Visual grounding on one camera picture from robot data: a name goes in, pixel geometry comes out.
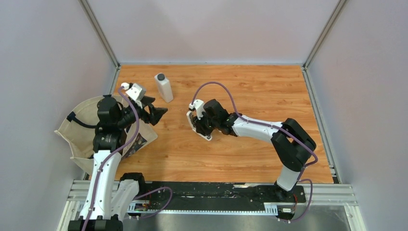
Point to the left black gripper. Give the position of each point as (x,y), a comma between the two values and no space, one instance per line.
(155,113)

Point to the aluminium frame rail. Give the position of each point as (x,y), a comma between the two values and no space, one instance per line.
(87,8)

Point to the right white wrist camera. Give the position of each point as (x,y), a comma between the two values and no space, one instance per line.
(198,107)

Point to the white bottle black cap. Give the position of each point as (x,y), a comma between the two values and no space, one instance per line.
(164,87)

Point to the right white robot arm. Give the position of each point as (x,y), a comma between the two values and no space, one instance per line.
(291,142)

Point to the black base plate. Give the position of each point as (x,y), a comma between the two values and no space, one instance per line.
(211,198)

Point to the beige canvas tote bag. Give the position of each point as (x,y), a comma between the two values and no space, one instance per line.
(80,139)

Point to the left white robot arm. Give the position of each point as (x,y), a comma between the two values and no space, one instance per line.
(104,211)

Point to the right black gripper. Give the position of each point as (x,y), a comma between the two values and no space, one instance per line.
(199,126)

